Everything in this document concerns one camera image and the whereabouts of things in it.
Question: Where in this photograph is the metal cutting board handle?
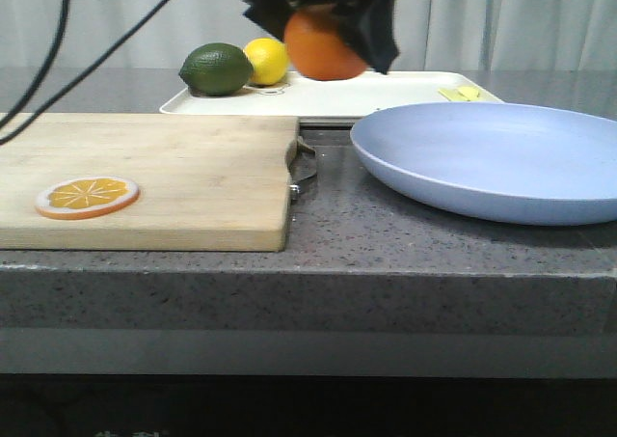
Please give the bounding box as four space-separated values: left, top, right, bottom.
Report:
288 136 317 202

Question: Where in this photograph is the cream white tray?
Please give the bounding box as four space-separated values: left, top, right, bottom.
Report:
160 71 500 127

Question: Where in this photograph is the green lime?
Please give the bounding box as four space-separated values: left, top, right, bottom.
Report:
178 42 254 96

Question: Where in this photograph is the orange fruit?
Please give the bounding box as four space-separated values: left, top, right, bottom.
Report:
283 9 368 81

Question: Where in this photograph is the wooden cutting board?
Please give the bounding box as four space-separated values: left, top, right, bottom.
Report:
1 113 299 252

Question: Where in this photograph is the orange slice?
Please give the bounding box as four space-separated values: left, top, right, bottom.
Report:
35 177 140 220

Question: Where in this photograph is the light blue plate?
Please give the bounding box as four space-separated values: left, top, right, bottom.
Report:
350 102 616 226

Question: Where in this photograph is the yellow lemon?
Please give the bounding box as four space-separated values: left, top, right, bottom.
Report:
244 38 289 86

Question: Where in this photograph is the yellow print on tray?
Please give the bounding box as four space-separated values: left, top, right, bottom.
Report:
438 86 481 102

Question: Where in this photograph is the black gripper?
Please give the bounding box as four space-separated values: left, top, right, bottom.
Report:
242 0 399 74

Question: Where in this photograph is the grey curtain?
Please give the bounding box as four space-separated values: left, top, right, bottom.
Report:
0 0 617 73

